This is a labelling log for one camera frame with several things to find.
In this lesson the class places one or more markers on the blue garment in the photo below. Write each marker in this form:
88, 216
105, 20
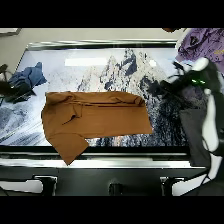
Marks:
31, 77

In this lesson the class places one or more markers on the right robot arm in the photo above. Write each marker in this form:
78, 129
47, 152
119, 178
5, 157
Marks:
211, 126

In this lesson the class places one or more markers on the brown T-shirt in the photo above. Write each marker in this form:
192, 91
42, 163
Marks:
100, 116

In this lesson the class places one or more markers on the purple garment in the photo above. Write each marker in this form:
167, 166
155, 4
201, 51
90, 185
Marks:
206, 43

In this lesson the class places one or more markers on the dark grey garment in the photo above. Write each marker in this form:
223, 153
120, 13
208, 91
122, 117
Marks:
193, 133

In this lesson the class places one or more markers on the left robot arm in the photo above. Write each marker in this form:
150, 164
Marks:
20, 186

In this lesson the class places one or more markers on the silver frame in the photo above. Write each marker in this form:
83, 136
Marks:
133, 163

